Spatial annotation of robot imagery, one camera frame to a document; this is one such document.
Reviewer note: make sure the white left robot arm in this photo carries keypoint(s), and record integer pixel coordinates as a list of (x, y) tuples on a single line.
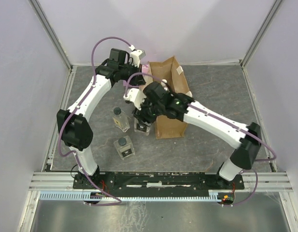
[(73, 123)]

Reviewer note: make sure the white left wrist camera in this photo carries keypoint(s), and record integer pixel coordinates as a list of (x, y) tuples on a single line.
[(136, 55)]

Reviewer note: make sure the aluminium frame post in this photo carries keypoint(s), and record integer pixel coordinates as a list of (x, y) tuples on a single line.
[(36, 6), (261, 32)]

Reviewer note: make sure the aluminium frame rail front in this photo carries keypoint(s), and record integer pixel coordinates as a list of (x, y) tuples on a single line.
[(60, 181)]

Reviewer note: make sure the square glass bottle front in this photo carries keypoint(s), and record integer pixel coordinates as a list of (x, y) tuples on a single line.
[(124, 147)]

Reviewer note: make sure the square glass bottle yellow label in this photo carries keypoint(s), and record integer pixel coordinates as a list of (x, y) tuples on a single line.
[(120, 119)]

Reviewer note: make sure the aluminium frame post left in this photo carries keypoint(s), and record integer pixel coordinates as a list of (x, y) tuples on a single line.
[(36, 6)]

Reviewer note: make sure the aluminium frame post right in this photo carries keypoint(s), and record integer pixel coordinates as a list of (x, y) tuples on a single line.
[(261, 32)]

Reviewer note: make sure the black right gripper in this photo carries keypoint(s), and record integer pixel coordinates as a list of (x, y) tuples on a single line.
[(141, 115)]

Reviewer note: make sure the square glass bottle black label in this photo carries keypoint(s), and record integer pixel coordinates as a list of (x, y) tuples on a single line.
[(141, 127)]

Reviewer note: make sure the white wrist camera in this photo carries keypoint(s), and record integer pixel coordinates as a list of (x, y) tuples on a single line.
[(136, 55), (135, 96)]

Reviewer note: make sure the beige canvas tote bag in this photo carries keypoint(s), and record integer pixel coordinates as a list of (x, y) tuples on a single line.
[(172, 71)]

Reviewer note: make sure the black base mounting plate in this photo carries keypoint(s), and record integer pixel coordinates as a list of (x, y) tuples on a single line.
[(113, 182)]

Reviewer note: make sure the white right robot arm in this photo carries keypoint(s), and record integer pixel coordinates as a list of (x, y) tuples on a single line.
[(245, 139)]

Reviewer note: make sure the pink printed tissue pack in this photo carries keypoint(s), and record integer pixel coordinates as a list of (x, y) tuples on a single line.
[(146, 68)]

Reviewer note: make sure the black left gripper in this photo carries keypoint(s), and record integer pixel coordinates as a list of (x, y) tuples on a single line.
[(138, 80)]

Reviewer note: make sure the light blue cable duct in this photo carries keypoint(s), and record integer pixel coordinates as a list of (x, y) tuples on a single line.
[(145, 195)]

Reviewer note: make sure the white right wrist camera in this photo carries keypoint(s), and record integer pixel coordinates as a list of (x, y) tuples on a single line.
[(135, 96)]

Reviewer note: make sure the round bottle white cap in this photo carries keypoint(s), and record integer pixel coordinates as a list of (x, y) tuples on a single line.
[(164, 84)]

